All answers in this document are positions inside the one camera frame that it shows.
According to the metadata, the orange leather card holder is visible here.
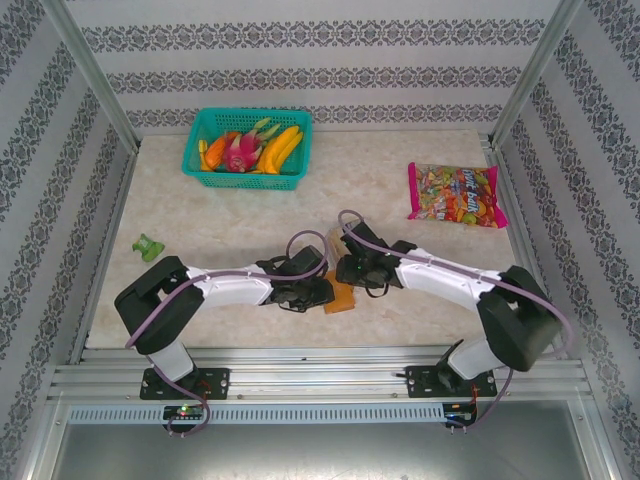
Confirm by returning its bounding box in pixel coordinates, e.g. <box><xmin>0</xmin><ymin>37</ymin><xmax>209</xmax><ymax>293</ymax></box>
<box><xmin>323</xmin><ymin>271</ymin><xmax>357</xmax><ymax>315</ymax></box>

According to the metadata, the clear acrylic card box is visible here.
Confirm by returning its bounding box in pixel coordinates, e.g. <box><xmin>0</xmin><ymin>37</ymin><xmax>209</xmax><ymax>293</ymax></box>
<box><xmin>327</xmin><ymin>223</ymin><xmax>371</xmax><ymax>261</ymax></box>

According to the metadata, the pink fruit candy bag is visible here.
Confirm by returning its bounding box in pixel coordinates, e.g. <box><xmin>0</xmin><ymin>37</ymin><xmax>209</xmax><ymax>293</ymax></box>
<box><xmin>405</xmin><ymin>161</ymin><xmax>509</xmax><ymax>230</ymax></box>

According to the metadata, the teal plastic basket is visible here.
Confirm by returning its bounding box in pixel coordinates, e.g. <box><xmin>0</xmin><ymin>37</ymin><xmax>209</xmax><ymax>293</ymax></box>
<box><xmin>180</xmin><ymin>107</ymin><xmax>314</xmax><ymax>193</ymax></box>

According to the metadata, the yellow banana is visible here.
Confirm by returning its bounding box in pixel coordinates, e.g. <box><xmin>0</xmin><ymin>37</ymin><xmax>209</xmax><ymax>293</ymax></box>
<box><xmin>257</xmin><ymin>125</ymin><xmax>303</xmax><ymax>174</ymax></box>
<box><xmin>273</xmin><ymin>133</ymin><xmax>305</xmax><ymax>175</ymax></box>

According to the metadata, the grey metal sheet panel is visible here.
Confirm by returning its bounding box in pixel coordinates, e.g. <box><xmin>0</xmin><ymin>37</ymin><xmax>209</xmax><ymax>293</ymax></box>
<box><xmin>29</xmin><ymin>399</ymin><xmax>617</xmax><ymax>480</ymax></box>

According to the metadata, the pink dragon fruit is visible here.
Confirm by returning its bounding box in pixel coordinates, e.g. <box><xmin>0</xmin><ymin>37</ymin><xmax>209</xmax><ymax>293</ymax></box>
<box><xmin>222</xmin><ymin>117</ymin><xmax>282</xmax><ymax>174</ymax></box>

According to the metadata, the small green toy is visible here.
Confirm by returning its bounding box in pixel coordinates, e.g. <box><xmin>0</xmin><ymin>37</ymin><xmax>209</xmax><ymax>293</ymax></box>
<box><xmin>131</xmin><ymin>233</ymin><xmax>165</xmax><ymax>263</ymax></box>

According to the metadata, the small circuit board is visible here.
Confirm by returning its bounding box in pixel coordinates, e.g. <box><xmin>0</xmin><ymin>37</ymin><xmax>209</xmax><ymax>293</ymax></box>
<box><xmin>163</xmin><ymin>405</ymin><xmax>206</xmax><ymax>421</ymax></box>
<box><xmin>444</xmin><ymin>404</ymin><xmax>477</xmax><ymax>424</ymax></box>

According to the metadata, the orange fruit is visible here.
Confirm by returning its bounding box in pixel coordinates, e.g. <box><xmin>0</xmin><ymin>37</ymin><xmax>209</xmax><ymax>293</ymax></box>
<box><xmin>203</xmin><ymin>135</ymin><xmax>229</xmax><ymax>170</ymax></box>

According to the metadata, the aluminium mounting rail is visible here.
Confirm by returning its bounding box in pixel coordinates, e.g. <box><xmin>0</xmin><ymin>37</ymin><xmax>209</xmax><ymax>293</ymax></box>
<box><xmin>47</xmin><ymin>344</ymin><xmax>586</xmax><ymax>401</ymax></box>

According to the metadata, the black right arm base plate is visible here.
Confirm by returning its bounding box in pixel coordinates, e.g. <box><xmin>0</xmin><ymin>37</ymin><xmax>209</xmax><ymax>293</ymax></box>
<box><xmin>404</xmin><ymin>364</ymin><xmax>497</xmax><ymax>400</ymax></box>

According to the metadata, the slotted grey cable duct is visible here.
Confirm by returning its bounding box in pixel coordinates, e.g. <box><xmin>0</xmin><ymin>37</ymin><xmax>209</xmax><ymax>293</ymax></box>
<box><xmin>67</xmin><ymin>403</ymin><xmax>446</xmax><ymax>425</ymax></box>

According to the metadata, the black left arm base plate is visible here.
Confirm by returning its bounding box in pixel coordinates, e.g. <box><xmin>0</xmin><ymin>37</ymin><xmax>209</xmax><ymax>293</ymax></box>
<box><xmin>139</xmin><ymin>367</ymin><xmax>231</xmax><ymax>401</ymax></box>

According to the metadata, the aluminium side rail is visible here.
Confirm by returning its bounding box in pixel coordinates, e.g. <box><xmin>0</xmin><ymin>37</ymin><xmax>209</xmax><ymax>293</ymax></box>
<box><xmin>485</xmin><ymin>142</ymin><xmax>570</xmax><ymax>360</ymax></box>
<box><xmin>68</xmin><ymin>148</ymin><xmax>142</xmax><ymax>365</ymax></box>

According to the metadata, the aluminium frame post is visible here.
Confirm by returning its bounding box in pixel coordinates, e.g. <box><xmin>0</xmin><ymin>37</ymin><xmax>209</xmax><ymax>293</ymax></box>
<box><xmin>42</xmin><ymin>0</ymin><xmax>141</xmax><ymax>152</ymax></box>
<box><xmin>489</xmin><ymin>0</ymin><xmax>585</xmax><ymax>147</ymax></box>

